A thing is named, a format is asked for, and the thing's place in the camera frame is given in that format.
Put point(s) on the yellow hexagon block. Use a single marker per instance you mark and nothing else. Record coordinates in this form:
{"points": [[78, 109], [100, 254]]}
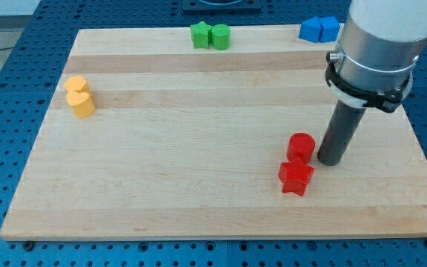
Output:
{"points": [[78, 84]]}

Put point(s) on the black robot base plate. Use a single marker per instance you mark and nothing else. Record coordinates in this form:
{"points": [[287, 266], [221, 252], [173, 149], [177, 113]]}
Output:
{"points": [[220, 5]]}

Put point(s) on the red cylinder block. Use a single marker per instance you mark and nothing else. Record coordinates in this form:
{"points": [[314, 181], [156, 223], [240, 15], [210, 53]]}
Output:
{"points": [[300, 145]]}

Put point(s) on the red star block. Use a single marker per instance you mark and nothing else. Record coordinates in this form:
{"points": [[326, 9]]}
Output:
{"points": [[295, 176]]}

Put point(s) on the blue pentagon block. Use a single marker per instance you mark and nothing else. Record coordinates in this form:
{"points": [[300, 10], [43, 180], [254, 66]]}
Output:
{"points": [[310, 29]]}

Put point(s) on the green cylinder block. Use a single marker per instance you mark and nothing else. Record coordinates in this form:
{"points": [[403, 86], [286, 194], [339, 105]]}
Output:
{"points": [[221, 36]]}

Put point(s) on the blue cube block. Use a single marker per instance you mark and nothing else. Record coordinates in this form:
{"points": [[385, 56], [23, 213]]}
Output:
{"points": [[330, 28]]}

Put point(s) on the light wooden board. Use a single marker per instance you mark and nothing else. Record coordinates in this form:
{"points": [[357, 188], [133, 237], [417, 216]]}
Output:
{"points": [[186, 144]]}

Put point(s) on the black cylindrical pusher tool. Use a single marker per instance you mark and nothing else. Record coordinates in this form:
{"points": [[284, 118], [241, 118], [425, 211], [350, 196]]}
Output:
{"points": [[341, 129]]}

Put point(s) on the green star block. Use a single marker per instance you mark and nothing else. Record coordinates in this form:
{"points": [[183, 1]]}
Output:
{"points": [[201, 35]]}

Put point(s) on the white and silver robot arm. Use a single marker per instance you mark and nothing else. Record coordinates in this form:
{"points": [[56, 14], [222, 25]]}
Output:
{"points": [[378, 48]]}

